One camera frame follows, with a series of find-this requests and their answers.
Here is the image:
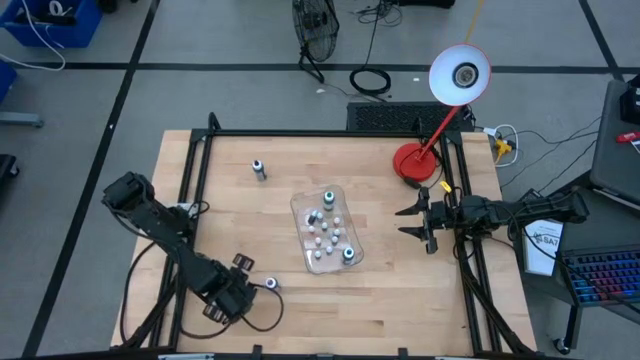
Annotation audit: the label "grey side table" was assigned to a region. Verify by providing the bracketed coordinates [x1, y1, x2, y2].
[588, 78, 640, 205]

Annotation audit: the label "grey metal foot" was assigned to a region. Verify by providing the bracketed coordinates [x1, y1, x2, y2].
[0, 111, 45, 129]

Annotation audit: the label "white looped cable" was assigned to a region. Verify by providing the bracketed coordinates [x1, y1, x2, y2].
[481, 123, 521, 169]

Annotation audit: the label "large blue plastic crate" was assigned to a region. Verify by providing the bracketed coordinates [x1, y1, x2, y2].
[0, 0, 104, 50]

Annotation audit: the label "tangled black cables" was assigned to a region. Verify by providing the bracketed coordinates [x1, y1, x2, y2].
[355, 0, 404, 27]

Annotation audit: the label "yellow hanging cable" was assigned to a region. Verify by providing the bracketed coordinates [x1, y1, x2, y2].
[464, 0, 487, 46]

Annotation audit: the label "black perforated computer case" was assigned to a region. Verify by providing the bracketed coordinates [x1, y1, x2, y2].
[346, 101, 476, 134]

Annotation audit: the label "black wheeled base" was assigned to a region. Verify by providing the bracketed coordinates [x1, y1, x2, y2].
[0, 153, 21, 182]

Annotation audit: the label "blue plastic crate corner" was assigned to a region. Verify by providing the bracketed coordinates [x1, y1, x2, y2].
[0, 58, 19, 105]

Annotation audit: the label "red desk lamp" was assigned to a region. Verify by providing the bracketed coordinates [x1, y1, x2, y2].
[392, 43, 494, 184]

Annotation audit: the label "coiled black cable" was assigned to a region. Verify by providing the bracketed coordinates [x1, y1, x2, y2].
[348, 9, 394, 97]

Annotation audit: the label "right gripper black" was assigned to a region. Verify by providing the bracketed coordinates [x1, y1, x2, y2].
[394, 187, 464, 255]

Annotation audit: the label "black floor fan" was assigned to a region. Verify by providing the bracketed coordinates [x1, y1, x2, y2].
[291, 0, 341, 85]

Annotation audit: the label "black lamp power cord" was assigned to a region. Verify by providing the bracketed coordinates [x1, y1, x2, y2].
[399, 144, 449, 192]

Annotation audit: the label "black cart caster wheel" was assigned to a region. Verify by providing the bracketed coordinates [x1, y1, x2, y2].
[552, 299, 586, 357]

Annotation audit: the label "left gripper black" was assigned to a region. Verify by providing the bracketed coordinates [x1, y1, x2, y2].
[202, 252, 259, 325]

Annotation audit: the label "black device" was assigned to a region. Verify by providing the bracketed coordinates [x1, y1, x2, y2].
[619, 73, 640, 126]

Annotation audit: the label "clear plastic bin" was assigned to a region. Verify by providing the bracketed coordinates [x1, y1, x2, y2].
[289, 183, 365, 275]

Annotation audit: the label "black aluminium table frame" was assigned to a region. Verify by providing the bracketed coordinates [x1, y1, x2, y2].
[110, 111, 539, 360]

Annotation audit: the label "silver metal bracket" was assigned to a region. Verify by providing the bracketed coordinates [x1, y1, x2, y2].
[158, 352, 216, 360]

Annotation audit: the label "white printed paper sheet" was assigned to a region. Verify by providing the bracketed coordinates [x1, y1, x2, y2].
[521, 218, 565, 278]

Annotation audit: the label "black equipment base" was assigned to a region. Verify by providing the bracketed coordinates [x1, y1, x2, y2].
[394, 0, 457, 10]

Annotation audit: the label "black laptop rainbow keyboard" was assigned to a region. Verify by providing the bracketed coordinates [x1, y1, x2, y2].
[553, 185, 640, 321]

